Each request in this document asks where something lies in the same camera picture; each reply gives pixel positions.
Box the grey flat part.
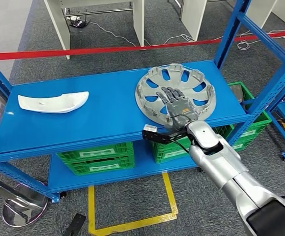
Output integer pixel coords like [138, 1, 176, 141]
[229, 85, 244, 104]

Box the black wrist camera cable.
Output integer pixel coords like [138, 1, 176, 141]
[168, 135, 191, 154]

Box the black router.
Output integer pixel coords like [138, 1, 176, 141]
[69, 18, 91, 29]

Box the white desk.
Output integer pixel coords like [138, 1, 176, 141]
[181, 0, 208, 42]
[43, 0, 145, 60]
[246, 0, 285, 30]

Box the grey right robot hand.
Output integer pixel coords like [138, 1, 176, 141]
[156, 86, 200, 133]

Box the white floor cable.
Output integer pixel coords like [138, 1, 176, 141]
[86, 21, 150, 47]
[237, 30, 285, 51]
[164, 33, 194, 45]

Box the white curved plastic part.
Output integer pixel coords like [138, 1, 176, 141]
[17, 91, 90, 114]

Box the robot left foot plate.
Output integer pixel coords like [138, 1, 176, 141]
[63, 213, 87, 236]

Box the red barrier belt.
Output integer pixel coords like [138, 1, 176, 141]
[0, 29, 285, 61]

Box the grey plastic wheel hubcap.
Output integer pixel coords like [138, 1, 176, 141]
[134, 63, 216, 128]

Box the green plastic crate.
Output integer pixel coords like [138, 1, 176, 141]
[65, 156, 136, 177]
[213, 81, 272, 144]
[227, 135, 260, 154]
[57, 142, 134, 164]
[152, 147, 198, 165]
[151, 137, 191, 151]

